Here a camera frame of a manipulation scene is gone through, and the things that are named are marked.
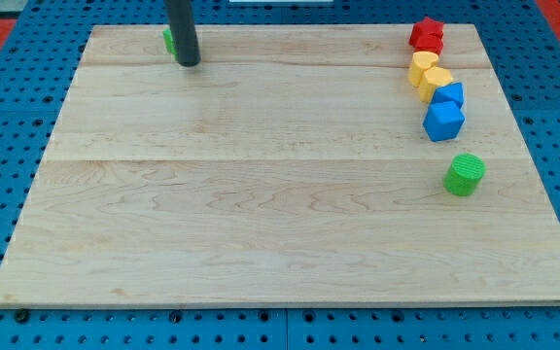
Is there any light wooden board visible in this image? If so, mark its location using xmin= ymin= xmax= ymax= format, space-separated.
xmin=0 ymin=24 xmax=560 ymax=309

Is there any red round block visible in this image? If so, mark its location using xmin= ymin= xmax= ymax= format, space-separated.
xmin=413 ymin=35 xmax=443 ymax=55

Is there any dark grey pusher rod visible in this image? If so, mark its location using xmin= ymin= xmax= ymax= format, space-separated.
xmin=164 ymin=0 xmax=201 ymax=67

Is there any green cylinder block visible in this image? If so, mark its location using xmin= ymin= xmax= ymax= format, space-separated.
xmin=443 ymin=154 xmax=486 ymax=196

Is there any blue cube block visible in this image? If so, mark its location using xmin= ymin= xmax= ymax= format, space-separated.
xmin=423 ymin=101 xmax=466 ymax=142

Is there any red star block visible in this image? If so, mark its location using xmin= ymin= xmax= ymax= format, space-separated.
xmin=408 ymin=17 xmax=444 ymax=47

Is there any yellow heart block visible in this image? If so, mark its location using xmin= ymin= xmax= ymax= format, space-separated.
xmin=407 ymin=51 xmax=439 ymax=88

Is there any green star block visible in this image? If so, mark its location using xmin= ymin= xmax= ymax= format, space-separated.
xmin=162 ymin=28 xmax=178 ymax=59

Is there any blue pentagon block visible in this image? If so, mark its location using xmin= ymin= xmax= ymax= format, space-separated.
xmin=430 ymin=82 xmax=465 ymax=108

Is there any yellow hexagon block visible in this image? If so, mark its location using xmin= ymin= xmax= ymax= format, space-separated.
xmin=418 ymin=67 xmax=454 ymax=103

